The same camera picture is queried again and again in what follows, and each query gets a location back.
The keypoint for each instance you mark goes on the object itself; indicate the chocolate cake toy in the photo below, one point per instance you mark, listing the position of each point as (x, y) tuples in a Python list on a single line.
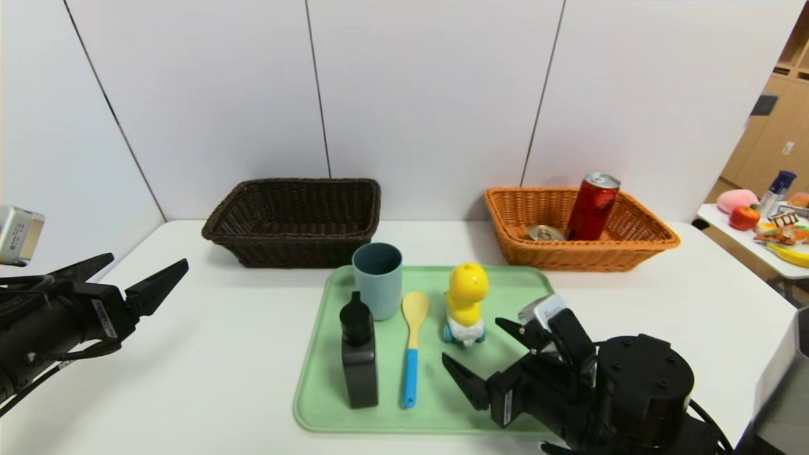
[(785, 219)]

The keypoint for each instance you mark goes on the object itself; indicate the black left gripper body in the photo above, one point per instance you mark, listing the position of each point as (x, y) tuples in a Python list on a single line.
[(105, 317)]

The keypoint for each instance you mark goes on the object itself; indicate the yellow duck toy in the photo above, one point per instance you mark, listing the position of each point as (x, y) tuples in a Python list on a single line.
[(466, 291)]

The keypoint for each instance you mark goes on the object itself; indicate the red soda can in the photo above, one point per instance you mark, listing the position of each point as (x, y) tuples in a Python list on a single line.
[(591, 212)]

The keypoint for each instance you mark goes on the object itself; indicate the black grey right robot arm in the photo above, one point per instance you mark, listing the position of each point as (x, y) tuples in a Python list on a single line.
[(644, 385)]

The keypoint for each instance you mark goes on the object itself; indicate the grey wall box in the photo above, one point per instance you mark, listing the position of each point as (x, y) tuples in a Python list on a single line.
[(765, 103)]

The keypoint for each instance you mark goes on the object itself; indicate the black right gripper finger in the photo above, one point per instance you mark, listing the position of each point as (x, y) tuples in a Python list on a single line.
[(468, 382), (521, 336)]

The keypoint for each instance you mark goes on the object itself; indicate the round orange fruit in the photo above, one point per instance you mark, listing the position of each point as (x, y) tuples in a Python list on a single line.
[(800, 199)]

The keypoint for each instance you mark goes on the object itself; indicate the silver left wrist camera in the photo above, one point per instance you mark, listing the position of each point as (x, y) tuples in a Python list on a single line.
[(19, 235)]

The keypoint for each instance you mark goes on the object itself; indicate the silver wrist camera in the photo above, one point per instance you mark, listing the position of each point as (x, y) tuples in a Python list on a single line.
[(540, 311), (19, 235)]

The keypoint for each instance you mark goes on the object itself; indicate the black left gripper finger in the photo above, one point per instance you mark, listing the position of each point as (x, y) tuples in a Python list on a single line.
[(82, 268), (155, 287)]

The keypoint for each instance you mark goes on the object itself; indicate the blue-grey plastic cup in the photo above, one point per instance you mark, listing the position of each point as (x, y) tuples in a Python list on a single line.
[(379, 284)]

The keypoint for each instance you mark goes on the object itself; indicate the red apple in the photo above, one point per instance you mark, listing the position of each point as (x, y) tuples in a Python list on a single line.
[(744, 218)]

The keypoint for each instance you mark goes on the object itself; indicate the white side table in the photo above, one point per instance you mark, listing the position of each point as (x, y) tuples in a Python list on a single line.
[(761, 256)]

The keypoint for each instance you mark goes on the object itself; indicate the orange snack packet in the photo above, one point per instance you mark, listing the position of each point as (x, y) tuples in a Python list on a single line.
[(784, 236)]

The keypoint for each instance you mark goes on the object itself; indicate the white bottle blue cap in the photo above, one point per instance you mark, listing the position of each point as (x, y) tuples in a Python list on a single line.
[(780, 185)]

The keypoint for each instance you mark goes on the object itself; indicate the yellow banana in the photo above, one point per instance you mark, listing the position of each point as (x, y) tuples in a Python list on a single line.
[(793, 254)]

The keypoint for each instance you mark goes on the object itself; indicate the pink peach plush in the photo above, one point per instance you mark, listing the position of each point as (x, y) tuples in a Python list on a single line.
[(737, 200)]

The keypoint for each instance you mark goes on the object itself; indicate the orange wicker basket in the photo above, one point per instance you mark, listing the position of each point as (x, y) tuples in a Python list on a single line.
[(607, 259)]

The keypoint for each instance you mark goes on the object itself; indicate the white wall socket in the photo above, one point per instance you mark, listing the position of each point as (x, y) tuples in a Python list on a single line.
[(788, 147)]

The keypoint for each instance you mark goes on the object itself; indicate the small tin gold lid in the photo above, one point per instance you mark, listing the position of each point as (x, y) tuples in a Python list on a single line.
[(545, 232)]

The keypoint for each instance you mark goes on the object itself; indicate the dark brown wicker basket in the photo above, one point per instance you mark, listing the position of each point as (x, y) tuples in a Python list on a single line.
[(284, 253)]

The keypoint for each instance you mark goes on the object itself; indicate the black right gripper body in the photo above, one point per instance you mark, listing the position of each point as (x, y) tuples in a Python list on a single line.
[(507, 399)]

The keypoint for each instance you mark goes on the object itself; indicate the wooden cabinet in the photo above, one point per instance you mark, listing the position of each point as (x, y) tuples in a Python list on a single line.
[(777, 126)]

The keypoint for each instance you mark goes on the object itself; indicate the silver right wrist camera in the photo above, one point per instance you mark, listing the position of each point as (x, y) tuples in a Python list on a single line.
[(540, 311)]

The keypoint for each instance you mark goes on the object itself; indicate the black square bottle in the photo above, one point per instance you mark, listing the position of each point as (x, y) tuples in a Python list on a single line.
[(359, 366)]

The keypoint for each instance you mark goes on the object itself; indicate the light green plastic tray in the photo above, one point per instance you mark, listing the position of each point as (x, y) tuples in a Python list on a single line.
[(392, 417)]

